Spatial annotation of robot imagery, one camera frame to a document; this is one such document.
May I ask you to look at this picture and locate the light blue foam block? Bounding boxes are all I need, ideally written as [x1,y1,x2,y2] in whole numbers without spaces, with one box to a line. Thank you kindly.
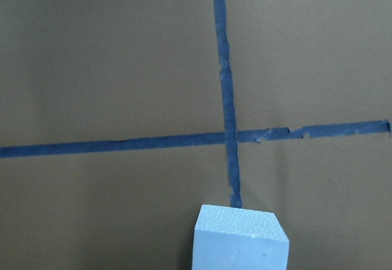
[192,204,290,269]

